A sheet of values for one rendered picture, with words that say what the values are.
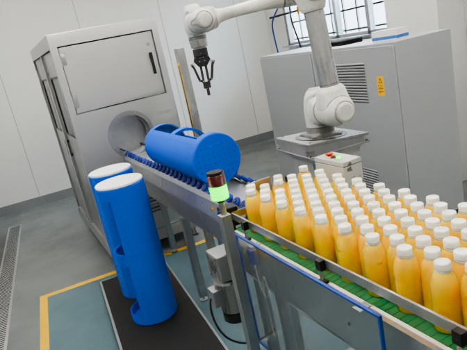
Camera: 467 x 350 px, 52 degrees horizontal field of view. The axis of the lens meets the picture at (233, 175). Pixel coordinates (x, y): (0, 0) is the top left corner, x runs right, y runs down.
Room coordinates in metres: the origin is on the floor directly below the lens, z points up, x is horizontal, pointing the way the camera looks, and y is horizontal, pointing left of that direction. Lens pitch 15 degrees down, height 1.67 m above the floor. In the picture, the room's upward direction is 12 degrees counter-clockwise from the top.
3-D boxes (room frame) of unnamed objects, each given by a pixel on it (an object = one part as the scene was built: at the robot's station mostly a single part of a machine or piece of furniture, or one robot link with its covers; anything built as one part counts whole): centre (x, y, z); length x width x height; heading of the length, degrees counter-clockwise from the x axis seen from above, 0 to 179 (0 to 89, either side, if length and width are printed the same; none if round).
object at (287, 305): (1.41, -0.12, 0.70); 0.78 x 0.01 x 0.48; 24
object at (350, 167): (2.03, -0.46, 1.05); 0.20 x 0.10 x 0.10; 24
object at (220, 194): (1.60, 0.06, 1.18); 0.06 x 0.06 x 0.05
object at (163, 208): (3.98, 0.65, 0.31); 0.06 x 0.06 x 0.63; 24
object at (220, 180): (1.60, 0.06, 1.23); 0.06 x 0.06 x 0.04
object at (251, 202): (1.88, -0.05, 0.98); 0.07 x 0.07 x 0.17
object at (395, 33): (3.65, -1.35, 1.48); 0.24 x 0.12 x 0.08; 27
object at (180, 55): (3.60, 0.20, 0.85); 0.06 x 0.06 x 1.70; 24
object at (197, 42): (2.50, 0.03, 1.70); 0.09 x 0.09 x 0.06
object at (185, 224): (3.03, 0.38, 0.31); 0.06 x 0.06 x 0.63; 24
